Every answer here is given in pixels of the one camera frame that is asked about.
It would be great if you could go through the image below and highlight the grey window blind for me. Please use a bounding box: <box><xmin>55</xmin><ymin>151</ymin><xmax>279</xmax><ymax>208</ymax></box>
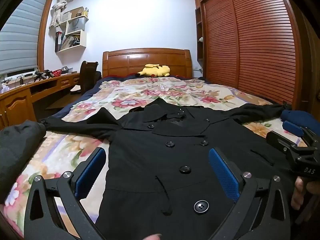
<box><xmin>0</xmin><ymin>0</ymin><xmax>50</xmax><ymax>74</ymax></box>

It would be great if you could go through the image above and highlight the yellow plush toy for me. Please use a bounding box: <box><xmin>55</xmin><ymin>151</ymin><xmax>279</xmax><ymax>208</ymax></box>
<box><xmin>136</xmin><ymin>64</ymin><xmax>171</xmax><ymax>78</ymax></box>

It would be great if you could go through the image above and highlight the white bundled cloth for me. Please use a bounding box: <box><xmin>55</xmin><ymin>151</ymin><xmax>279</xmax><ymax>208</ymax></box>
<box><xmin>49</xmin><ymin>0</ymin><xmax>75</xmax><ymax>28</ymax></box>

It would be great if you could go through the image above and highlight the navy blue garment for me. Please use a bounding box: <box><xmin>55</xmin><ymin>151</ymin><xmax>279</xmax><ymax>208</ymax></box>
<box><xmin>280</xmin><ymin>109</ymin><xmax>320</xmax><ymax>137</ymax></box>

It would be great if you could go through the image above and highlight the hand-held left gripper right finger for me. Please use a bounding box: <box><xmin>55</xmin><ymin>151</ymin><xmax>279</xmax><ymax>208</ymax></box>
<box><xmin>208</xmin><ymin>147</ymin><xmax>292</xmax><ymax>240</ymax></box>

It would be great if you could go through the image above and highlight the white paper bag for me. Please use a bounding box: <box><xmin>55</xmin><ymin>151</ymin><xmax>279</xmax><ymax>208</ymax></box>
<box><xmin>66</xmin><ymin>17</ymin><xmax>87</xmax><ymax>34</ymax></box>

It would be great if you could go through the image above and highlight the wooden desk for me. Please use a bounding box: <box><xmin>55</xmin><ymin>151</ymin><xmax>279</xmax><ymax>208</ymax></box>
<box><xmin>0</xmin><ymin>72</ymin><xmax>82</xmax><ymax>130</ymax></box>

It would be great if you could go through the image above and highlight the black binder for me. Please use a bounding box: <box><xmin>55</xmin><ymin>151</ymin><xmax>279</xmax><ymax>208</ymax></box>
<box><xmin>55</xmin><ymin>31</ymin><xmax>63</xmax><ymax>52</ymax></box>

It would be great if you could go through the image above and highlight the wooden bed headboard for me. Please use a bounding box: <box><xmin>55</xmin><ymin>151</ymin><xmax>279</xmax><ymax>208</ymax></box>
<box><xmin>102</xmin><ymin>47</ymin><xmax>193</xmax><ymax>78</ymax></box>

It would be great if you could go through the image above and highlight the dark brown chair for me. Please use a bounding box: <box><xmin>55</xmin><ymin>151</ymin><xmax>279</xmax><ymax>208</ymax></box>
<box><xmin>70</xmin><ymin>60</ymin><xmax>102</xmax><ymax>96</ymax></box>

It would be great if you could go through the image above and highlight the dark grey folded garment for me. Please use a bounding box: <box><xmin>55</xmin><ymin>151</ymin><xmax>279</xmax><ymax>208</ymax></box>
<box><xmin>0</xmin><ymin>120</ymin><xmax>47</xmax><ymax>204</ymax></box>

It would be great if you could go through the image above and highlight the white wall shelf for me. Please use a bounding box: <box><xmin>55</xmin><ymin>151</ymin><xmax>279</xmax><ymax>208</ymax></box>
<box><xmin>54</xmin><ymin>6</ymin><xmax>89</xmax><ymax>53</ymax></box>

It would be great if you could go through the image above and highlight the row of books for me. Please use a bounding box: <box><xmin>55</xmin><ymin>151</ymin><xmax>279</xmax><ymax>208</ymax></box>
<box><xmin>61</xmin><ymin>35</ymin><xmax>80</xmax><ymax>49</ymax></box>

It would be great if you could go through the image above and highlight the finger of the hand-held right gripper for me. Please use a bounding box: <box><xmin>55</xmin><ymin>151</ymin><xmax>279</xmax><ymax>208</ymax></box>
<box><xmin>282</xmin><ymin>120</ymin><xmax>316</xmax><ymax>147</ymax></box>
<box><xmin>266</xmin><ymin>131</ymin><xmax>300</xmax><ymax>155</ymax></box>

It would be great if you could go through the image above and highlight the person's left hand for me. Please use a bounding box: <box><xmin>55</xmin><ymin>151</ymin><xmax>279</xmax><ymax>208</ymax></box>
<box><xmin>139</xmin><ymin>233</ymin><xmax>162</xmax><ymax>240</ymax></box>

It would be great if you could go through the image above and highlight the black coat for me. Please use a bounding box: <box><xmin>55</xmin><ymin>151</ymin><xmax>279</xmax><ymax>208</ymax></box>
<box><xmin>40</xmin><ymin>97</ymin><xmax>293</xmax><ymax>240</ymax></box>

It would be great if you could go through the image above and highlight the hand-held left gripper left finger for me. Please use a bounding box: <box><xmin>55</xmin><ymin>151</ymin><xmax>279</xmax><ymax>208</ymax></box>
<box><xmin>24</xmin><ymin>147</ymin><xmax>107</xmax><ymax>240</ymax></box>

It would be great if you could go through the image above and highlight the wooden louvered wardrobe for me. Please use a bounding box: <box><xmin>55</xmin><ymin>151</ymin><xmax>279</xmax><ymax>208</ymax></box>
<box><xmin>194</xmin><ymin>0</ymin><xmax>320</xmax><ymax>120</ymax></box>

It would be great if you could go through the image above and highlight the black device on stand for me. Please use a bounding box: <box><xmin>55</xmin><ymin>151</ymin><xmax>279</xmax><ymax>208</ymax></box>
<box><xmin>34</xmin><ymin>70</ymin><xmax>53</xmax><ymax>82</ymax></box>

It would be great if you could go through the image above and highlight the floral blanket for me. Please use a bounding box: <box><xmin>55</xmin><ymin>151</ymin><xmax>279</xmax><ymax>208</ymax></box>
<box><xmin>0</xmin><ymin>76</ymin><xmax>308</xmax><ymax>230</ymax></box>

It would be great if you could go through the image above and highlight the person's right hand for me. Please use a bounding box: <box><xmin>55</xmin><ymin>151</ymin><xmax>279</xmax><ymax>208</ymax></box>
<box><xmin>291</xmin><ymin>176</ymin><xmax>320</xmax><ymax>210</ymax></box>

